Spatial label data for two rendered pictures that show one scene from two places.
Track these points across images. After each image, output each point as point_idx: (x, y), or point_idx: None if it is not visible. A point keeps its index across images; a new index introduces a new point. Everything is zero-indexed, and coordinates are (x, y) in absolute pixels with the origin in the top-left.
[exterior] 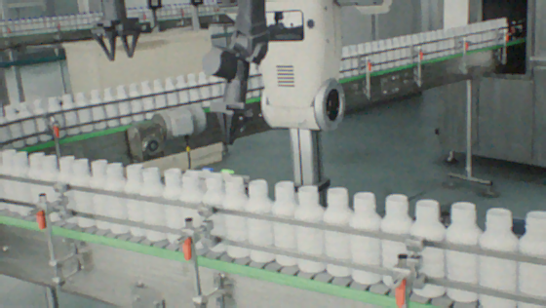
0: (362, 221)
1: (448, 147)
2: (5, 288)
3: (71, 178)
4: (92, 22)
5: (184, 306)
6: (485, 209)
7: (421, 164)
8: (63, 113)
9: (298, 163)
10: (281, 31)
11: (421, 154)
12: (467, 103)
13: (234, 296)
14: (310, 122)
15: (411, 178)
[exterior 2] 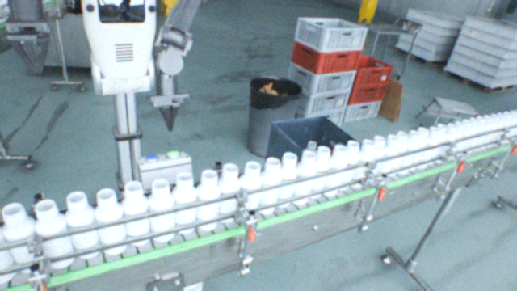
0: (344, 163)
1: (35, 63)
2: None
3: (40, 229)
4: (8, 25)
5: (205, 270)
6: (88, 99)
7: (19, 77)
8: None
9: (125, 119)
10: (121, 14)
11: (12, 69)
12: (58, 35)
13: (254, 242)
14: (145, 87)
15: (23, 89)
